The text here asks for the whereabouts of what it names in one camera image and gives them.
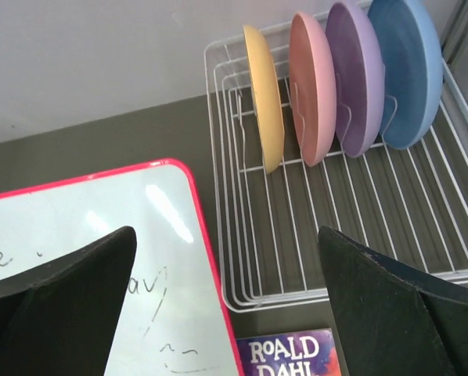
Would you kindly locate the yellow plate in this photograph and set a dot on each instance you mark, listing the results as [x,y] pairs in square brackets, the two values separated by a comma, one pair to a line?
[265,92]

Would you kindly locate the blue plate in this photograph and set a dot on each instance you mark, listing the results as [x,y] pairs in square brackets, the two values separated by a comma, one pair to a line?
[412,58]

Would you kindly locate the pink framed whiteboard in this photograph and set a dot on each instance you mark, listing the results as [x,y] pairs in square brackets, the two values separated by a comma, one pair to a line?
[173,320]

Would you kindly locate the pink plate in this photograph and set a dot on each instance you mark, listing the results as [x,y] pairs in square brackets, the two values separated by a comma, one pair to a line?
[313,89]

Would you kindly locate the grey aluminium frame post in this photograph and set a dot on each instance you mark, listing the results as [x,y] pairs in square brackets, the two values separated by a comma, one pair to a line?
[454,38]

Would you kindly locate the white wire dish rack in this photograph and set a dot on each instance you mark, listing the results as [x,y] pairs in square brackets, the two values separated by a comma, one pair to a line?
[411,205]

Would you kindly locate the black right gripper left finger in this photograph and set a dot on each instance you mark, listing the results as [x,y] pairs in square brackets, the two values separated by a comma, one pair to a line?
[60,318]

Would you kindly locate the purple plate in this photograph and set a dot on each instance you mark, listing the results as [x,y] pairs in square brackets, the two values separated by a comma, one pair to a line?
[359,74]

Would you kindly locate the Roald Dahl paperback book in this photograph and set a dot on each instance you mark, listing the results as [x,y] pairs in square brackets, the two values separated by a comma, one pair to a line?
[296,353]

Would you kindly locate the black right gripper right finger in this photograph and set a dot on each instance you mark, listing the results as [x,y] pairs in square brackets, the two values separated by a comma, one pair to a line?
[392,319]

